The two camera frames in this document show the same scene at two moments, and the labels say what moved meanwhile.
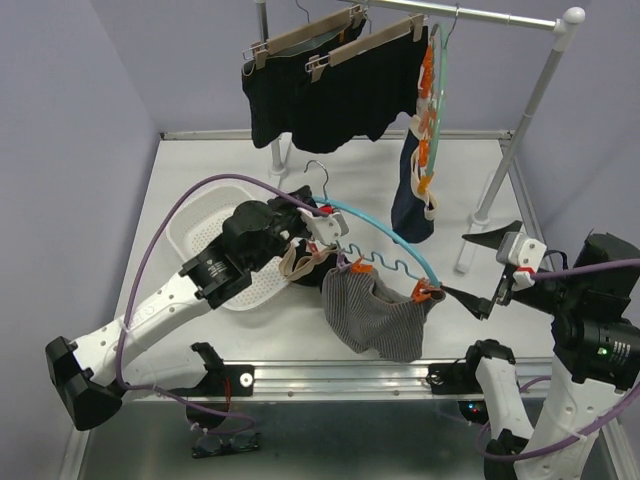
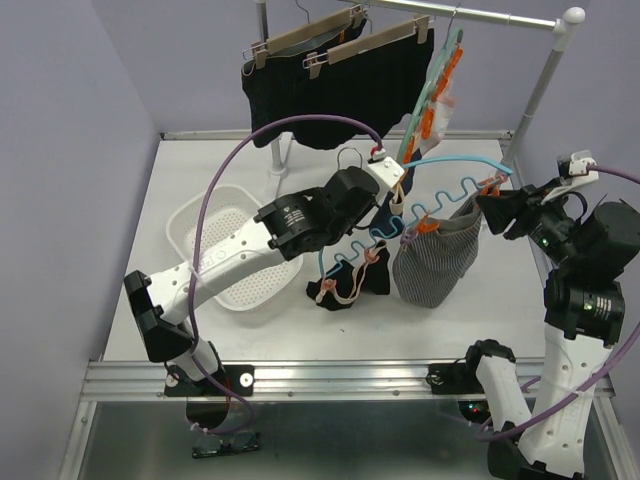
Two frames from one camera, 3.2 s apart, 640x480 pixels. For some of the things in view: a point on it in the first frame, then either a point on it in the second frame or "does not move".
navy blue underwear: (409, 222) to (389, 223)
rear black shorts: (270, 86) does not move
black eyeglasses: (211, 445) does not move
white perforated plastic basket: (198, 220) does not move
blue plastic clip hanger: (372, 219) to (323, 264)
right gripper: (482, 306) to (522, 203)
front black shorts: (363, 95) does not move
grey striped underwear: (369, 319) to (429, 266)
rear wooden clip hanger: (258, 51) does not move
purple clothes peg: (341, 262) to (408, 235)
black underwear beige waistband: (300, 264) to (344, 283)
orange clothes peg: (424, 290) to (426, 226)
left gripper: (291, 207) to (364, 214)
